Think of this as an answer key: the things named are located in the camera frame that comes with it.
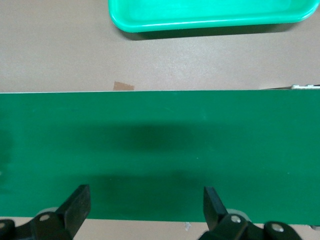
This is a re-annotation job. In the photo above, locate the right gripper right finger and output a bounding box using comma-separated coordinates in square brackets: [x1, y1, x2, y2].
[199, 186, 303, 240]

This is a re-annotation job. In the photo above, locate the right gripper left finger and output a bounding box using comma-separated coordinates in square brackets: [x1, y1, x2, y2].
[0, 184, 91, 240]

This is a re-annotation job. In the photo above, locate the green conveyor belt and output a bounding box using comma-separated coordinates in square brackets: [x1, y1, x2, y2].
[0, 84, 320, 225]

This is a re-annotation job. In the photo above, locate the brown tape piece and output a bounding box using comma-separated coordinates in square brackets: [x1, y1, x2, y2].
[112, 80, 135, 92]

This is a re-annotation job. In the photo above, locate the green plastic tray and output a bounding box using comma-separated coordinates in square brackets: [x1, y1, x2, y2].
[107, 0, 316, 34]

